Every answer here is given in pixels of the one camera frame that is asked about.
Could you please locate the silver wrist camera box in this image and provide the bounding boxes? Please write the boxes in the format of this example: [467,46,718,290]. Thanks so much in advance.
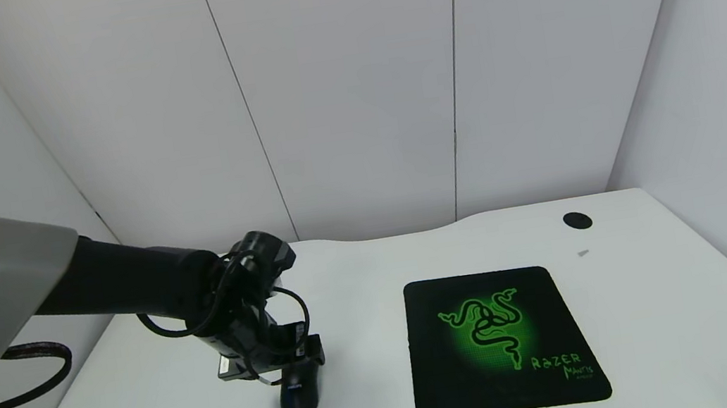
[216,352,255,383]

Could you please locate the black green mouse pad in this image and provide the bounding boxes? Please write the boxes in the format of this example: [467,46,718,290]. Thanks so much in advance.
[398,257,613,408]

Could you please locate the black computer mouse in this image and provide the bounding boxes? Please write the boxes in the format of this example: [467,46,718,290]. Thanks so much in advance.
[275,361,328,408]

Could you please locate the thick black sleeved arm cable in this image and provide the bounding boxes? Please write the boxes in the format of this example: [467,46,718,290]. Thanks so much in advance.
[0,337,80,408]

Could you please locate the black round cable grommet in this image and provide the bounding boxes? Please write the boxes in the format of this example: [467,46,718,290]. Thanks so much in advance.
[562,210,594,233]

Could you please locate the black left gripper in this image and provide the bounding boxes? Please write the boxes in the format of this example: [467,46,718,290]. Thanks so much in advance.
[192,297,328,397]

